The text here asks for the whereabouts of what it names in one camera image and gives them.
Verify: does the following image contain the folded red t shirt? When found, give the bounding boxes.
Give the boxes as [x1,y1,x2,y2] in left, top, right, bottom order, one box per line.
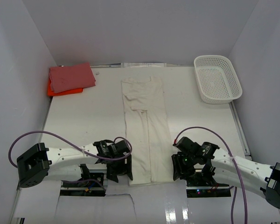
[49,63,96,93]

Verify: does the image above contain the folded orange t shirt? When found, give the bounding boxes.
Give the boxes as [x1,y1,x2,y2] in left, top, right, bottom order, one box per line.
[47,79,84,97]

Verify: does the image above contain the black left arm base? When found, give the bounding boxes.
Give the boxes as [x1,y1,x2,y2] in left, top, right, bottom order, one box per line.
[60,172,105,197]

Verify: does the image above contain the white perforated plastic basket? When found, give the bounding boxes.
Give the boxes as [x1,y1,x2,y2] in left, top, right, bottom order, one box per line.
[194,55,243,104]

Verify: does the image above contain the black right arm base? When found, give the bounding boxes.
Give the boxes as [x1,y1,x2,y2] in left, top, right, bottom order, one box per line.
[186,172,232,198]

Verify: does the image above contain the white t shirt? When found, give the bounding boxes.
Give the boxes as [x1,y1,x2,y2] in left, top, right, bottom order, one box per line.
[121,77,175,186]

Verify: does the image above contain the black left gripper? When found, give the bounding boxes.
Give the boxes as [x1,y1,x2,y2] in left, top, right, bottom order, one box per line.
[106,154,133,182]

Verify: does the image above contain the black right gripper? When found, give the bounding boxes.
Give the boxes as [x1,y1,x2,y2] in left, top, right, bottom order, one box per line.
[171,153,197,181]

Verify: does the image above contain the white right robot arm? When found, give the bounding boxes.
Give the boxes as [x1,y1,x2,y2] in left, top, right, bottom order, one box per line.
[172,137,280,210]

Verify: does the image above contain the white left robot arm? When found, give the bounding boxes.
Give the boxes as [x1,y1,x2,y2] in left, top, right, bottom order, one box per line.
[17,140,133,188]

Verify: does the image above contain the papers at table back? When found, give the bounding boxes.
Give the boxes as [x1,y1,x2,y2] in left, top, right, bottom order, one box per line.
[121,63,167,68]

